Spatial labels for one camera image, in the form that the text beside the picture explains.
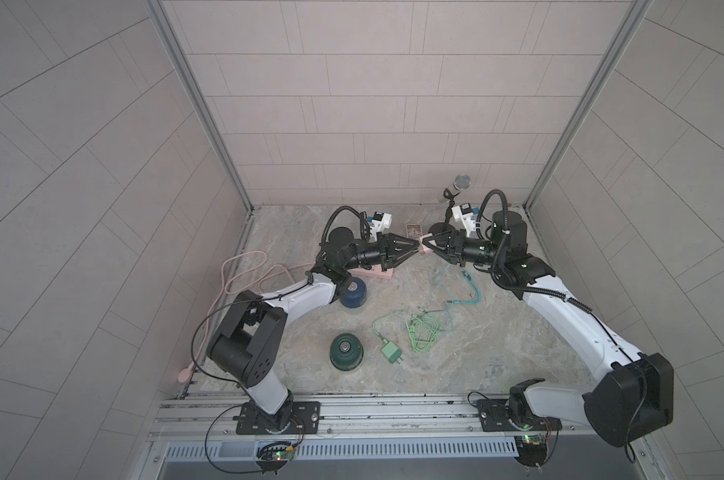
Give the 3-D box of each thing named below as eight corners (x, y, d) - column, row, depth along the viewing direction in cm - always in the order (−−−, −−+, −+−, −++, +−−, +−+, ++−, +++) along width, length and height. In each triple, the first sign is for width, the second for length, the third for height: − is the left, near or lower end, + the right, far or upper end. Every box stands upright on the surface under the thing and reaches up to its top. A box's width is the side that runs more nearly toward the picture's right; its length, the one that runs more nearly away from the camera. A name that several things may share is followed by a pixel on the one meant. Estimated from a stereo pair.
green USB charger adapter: (380, 352, 83) (380, 350, 81) (390, 342, 85) (390, 339, 83) (395, 367, 81) (396, 365, 79) (405, 357, 82) (405, 354, 81)
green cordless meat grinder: (332, 375, 79) (328, 364, 71) (335, 347, 84) (331, 333, 76) (362, 375, 79) (361, 364, 71) (363, 347, 84) (362, 333, 76)
